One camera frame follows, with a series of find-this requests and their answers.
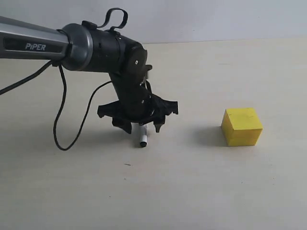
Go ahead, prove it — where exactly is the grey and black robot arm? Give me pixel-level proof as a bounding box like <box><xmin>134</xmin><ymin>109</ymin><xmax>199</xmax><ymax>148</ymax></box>
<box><xmin>0</xmin><ymin>17</ymin><xmax>178</xmax><ymax>133</ymax></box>

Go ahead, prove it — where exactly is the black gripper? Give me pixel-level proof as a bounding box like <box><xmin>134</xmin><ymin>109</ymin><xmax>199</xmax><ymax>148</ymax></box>
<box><xmin>97</xmin><ymin>94</ymin><xmax>178</xmax><ymax>134</ymax></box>

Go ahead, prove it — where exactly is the black and white marker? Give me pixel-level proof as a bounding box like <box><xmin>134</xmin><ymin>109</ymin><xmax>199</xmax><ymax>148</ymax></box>
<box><xmin>139</xmin><ymin>125</ymin><xmax>147</xmax><ymax>148</ymax></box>

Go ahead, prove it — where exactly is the yellow foam cube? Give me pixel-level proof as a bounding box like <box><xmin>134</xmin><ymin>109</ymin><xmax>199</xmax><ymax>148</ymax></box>
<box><xmin>221</xmin><ymin>108</ymin><xmax>263</xmax><ymax>147</ymax></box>

